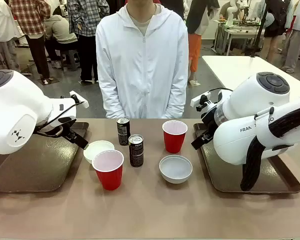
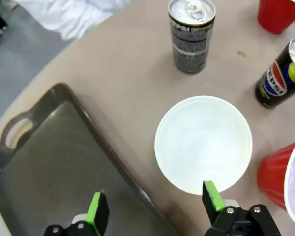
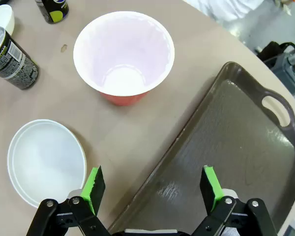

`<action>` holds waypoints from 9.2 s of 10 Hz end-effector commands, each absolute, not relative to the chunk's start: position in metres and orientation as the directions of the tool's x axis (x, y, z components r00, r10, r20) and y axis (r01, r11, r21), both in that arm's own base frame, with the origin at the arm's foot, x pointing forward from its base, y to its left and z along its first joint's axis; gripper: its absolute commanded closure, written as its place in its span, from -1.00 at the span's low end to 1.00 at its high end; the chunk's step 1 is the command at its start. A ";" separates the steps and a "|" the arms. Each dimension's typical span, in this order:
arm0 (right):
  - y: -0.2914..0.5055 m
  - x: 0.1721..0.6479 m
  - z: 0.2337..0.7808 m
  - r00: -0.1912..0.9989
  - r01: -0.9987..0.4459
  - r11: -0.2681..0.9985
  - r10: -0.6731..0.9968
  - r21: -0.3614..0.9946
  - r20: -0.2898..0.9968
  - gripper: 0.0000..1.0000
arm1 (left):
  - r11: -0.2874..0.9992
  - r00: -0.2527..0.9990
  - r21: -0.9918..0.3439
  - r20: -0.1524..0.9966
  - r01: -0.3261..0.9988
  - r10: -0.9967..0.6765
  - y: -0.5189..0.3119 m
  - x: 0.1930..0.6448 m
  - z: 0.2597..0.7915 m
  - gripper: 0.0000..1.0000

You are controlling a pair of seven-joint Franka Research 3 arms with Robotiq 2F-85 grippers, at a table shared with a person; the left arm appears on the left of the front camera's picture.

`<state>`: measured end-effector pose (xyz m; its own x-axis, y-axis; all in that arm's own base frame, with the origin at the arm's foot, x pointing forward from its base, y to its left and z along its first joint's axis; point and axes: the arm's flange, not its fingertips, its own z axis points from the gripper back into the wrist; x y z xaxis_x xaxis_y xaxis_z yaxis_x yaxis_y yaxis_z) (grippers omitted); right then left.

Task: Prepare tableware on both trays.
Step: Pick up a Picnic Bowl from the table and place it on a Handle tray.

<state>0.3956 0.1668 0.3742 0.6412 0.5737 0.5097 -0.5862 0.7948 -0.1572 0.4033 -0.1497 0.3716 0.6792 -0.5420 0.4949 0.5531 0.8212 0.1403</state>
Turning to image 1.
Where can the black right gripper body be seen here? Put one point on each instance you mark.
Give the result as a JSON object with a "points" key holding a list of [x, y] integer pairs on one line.
{"points": [[208, 128]]}

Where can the bystander in light shirt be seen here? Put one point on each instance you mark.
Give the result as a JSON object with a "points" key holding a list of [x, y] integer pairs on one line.
{"points": [[296, 37]]}

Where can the bystander in orange shorts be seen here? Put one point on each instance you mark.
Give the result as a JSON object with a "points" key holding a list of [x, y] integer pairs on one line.
{"points": [[195, 47]]}

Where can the person's right forearm white sleeve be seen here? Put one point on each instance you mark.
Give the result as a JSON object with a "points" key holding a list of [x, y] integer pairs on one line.
{"points": [[110, 100]]}

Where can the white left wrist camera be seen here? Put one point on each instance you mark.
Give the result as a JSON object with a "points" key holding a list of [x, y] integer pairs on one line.
{"points": [[81, 102]]}

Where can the black Pepsi can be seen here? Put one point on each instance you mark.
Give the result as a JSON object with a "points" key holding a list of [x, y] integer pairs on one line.
{"points": [[136, 152], [122, 132]]}

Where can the red plastic cup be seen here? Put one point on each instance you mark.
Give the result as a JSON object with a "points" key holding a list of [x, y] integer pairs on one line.
{"points": [[174, 142], [109, 175]]}

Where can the bystander in red plaid shirt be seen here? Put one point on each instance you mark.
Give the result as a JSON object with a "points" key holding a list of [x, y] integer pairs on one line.
{"points": [[30, 20]]}

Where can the grey plastic stool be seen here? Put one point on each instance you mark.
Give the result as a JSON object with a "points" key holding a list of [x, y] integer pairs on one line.
{"points": [[71, 57]]}

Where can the white background workbench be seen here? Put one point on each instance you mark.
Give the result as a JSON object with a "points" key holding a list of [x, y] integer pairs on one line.
{"points": [[237, 32]]}

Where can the white bowl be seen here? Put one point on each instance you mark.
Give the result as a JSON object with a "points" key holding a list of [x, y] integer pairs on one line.
{"points": [[100, 147]]}

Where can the person's left forearm white sleeve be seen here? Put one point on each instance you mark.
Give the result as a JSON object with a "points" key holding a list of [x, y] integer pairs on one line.
{"points": [[176, 100]]}

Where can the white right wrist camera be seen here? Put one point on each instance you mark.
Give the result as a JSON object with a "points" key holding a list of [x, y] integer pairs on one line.
{"points": [[198, 99]]}

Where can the bystander in grey plaid shirt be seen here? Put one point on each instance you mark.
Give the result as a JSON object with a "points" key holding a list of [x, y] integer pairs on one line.
{"points": [[87, 20]]}

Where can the bystander in white top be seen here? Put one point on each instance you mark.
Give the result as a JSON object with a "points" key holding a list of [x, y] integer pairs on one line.
{"points": [[2, 25]]}

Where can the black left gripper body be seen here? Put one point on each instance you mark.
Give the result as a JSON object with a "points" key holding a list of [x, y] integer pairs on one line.
{"points": [[68, 131]]}

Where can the black tripod pole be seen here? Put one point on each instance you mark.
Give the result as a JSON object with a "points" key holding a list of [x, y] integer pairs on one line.
{"points": [[260, 30]]}

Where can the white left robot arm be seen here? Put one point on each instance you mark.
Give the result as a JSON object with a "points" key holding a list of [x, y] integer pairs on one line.
{"points": [[15, 105]]}

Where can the person in white hoodie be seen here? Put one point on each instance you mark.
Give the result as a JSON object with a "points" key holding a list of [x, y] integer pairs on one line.
{"points": [[142, 62]]}

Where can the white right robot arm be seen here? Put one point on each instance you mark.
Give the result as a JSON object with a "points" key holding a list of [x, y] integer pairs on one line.
{"points": [[240, 140]]}

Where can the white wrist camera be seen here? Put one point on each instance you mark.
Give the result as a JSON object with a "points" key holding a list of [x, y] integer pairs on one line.
{"points": [[198, 99], [81, 102]]}

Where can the seated bystander in grey hoodie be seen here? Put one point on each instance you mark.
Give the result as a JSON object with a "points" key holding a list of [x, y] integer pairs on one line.
{"points": [[60, 30]]}

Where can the white folding table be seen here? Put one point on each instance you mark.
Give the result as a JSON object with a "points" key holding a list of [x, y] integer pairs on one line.
{"points": [[227, 67]]}

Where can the grey bowl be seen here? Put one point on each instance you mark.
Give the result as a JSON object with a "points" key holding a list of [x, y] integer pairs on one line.
{"points": [[175, 170]]}

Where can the brown plastic tray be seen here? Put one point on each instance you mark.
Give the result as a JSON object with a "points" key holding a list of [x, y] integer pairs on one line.
{"points": [[227, 180], [40, 170]]}

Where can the bystander in black clothes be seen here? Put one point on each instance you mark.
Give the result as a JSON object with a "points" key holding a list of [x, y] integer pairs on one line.
{"points": [[275, 25]]}

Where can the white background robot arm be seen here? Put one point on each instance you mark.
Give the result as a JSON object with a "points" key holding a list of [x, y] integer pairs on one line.
{"points": [[232, 12]]}

